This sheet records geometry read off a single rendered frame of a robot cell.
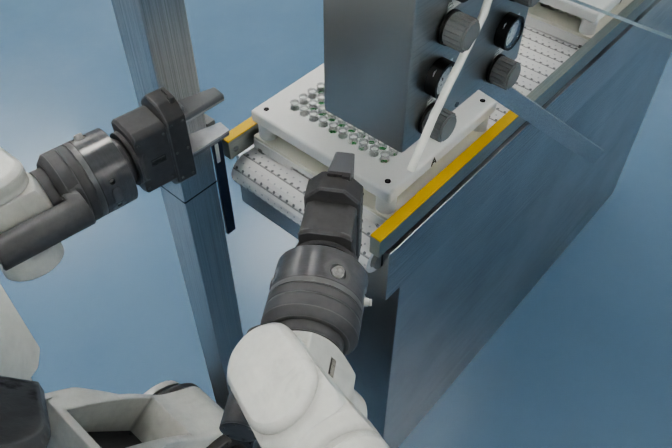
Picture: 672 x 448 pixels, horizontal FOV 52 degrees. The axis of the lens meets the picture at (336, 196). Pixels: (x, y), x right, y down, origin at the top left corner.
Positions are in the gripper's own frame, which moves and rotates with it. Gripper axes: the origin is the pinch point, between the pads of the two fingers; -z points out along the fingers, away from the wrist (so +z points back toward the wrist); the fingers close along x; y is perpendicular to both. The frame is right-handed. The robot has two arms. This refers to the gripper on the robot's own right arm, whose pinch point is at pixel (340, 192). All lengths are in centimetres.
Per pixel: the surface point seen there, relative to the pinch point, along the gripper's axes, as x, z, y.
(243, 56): 108, -171, -67
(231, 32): 108, -187, -76
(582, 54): 12, -48, 31
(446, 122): -9.3, -2.0, 10.0
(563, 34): 14, -57, 30
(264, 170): 15.2, -17.0, -13.6
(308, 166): 12.5, -16.1, -7.0
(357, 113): -8.0, -3.5, 1.1
